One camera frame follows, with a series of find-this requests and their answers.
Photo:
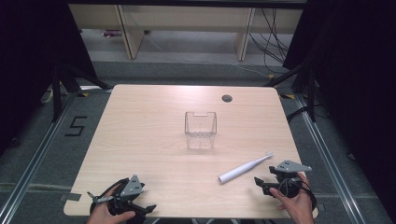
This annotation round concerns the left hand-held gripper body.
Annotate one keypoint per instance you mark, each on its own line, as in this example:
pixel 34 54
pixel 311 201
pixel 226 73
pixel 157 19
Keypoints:
pixel 130 188

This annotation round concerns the metal floor rail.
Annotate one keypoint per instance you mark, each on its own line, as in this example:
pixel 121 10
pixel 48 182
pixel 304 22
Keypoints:
pixel 330 165
pixel 34 158

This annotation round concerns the clear plastic container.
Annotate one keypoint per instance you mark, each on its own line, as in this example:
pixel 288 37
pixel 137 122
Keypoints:
pixel 200 137

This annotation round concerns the person's right hand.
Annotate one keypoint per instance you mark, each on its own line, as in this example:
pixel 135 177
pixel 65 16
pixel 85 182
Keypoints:
pixel 299 208

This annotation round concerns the yellow floor tape piece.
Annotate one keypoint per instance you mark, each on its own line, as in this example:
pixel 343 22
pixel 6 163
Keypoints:
pixel 288 96
pixel 83 94

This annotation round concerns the small dark pink object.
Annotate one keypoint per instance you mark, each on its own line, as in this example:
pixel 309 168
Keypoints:
pixel 111 33

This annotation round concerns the black metal stand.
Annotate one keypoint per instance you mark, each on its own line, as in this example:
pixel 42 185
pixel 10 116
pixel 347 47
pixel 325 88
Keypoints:
pixel 56 93
pixel 311 93

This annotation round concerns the person's left hand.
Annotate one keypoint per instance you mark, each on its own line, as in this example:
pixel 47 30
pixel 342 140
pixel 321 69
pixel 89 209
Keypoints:
pixel 99 214

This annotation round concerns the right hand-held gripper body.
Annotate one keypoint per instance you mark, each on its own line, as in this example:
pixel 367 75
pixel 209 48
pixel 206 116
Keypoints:
pixel 292 168

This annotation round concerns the white electric toothbrush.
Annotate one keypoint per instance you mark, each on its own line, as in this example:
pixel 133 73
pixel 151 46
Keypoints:
pixel 239 170

